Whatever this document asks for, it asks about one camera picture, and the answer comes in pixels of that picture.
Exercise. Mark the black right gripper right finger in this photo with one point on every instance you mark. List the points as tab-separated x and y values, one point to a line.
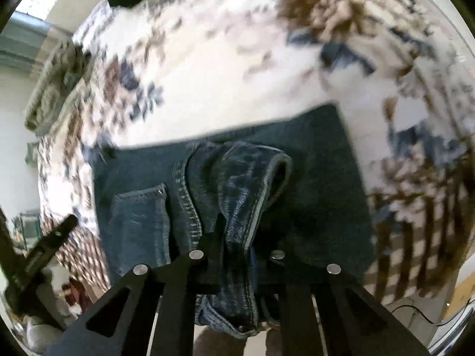
324	311

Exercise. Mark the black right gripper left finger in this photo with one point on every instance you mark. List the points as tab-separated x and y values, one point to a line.
151	311

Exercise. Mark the dark blue denim jeans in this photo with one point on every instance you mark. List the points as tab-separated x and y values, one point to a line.
292	185

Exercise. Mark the teal white shelf rack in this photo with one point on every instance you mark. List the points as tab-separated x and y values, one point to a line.
27	228

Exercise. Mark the yellow phone case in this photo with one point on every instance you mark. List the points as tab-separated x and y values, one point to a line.
462	293

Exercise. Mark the floral bed cover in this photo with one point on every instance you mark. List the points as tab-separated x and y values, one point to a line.
167	70

